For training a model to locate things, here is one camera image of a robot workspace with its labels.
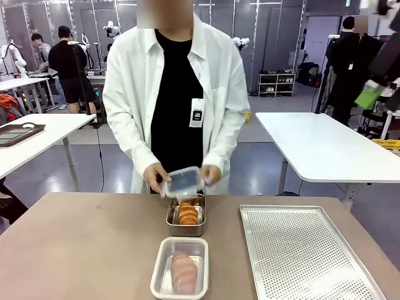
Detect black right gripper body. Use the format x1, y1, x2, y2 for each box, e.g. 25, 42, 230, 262
367, 30, 400, 84

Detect clear plastic clip lid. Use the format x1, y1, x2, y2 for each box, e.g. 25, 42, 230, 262
159, 166, 211, 200
150, 236, 209, 300

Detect golden brown croissant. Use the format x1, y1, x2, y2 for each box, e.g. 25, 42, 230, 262
170, 252, 199, 295
177, 202, 199, 226

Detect person right forearm white sleeve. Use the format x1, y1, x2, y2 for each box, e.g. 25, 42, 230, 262
102, 93, 162, 176

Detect person left forearm white sleeve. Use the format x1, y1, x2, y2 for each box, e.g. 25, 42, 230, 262
202, 102, 251, 176

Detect stainless steel rectangular container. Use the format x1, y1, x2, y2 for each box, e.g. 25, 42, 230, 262
166, 193, 207, 238
151, 238, 208, 299

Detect person left hand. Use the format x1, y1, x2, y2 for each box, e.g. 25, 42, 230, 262
199, 165, 223, 189

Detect person right hand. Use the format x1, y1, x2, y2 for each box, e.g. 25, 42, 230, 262
143, 162, 173, 195

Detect black utility cart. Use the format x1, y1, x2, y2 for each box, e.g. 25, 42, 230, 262
356, 102, 395, 140

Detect person in black coat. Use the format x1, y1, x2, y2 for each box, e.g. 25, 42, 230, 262
326, 15, 385, 126

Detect yellow black striped crate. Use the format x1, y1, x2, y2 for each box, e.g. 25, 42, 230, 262
371, 138, 400, 154

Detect white device on black stand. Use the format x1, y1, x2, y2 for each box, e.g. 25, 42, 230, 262
314, 34, 341, 115

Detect black bag pile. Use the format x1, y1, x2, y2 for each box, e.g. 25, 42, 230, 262
297, 61, 321, 88

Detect white empty side table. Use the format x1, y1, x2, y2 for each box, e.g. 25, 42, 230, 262
254, 111, 400, 207

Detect white shoe rack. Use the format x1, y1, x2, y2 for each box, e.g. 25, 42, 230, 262
257, 72, 296, 98

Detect perforated metal baking tray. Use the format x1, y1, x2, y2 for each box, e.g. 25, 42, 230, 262
239, 204, 387, 300

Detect white black id badge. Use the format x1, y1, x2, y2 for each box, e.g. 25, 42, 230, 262
188, 97, 205, 129

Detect person in white shirt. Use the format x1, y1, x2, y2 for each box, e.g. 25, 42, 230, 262
102, 0, 251, 195

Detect standing person black shirt shorts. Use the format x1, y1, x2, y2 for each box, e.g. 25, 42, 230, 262
47, 25, 96, 115

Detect white table with brown tray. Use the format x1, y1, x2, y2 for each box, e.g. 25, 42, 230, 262
0, 113, 97, 192

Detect person in grey top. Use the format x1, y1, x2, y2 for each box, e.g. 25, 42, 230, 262
31, 32, 69, 111

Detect white background desk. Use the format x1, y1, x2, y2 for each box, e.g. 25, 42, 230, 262
0, 72, 57, 114

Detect brown serving tray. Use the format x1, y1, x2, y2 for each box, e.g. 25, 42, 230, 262
0, 122, 46, 148

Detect orange cloth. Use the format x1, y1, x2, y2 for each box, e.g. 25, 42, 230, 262
0, 94, 20, 123

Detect black floor cable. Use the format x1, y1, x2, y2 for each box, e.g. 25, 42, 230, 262
94, 127, 106, 193

